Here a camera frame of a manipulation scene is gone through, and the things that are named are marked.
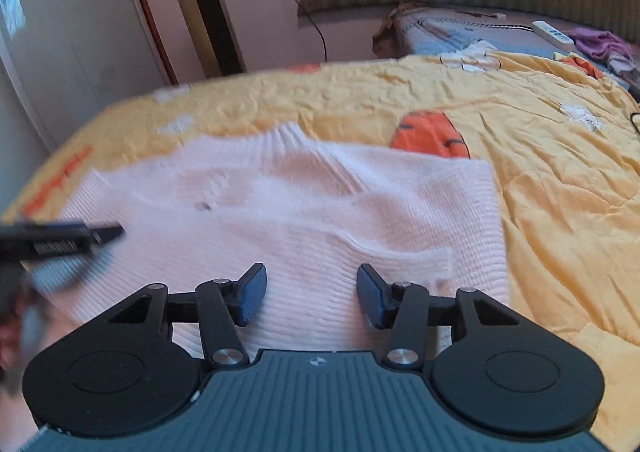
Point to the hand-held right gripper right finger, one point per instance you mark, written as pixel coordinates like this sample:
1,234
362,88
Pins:
372,297

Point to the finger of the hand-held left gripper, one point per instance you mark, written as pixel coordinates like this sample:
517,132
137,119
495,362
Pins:
50,239

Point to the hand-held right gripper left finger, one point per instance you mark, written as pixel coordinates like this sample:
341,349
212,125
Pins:
250,294

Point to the pink knitted sweater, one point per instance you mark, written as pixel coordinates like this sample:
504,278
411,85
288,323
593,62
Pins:
300,232

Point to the white wardrobe door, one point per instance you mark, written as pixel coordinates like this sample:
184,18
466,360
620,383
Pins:
75,32

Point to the yellow printed quilt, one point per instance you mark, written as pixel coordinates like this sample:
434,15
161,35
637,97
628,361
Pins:
550,182

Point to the blue and white blanket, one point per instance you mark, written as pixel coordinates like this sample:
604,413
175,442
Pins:
450,37

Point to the gold and black tower fan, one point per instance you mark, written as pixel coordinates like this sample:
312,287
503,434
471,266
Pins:
210,12

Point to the orange cloth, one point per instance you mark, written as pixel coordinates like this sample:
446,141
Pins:
582,66

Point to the white power strip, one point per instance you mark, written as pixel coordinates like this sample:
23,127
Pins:
552,35

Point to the purple cloth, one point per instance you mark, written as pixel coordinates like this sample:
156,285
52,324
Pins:
597,44

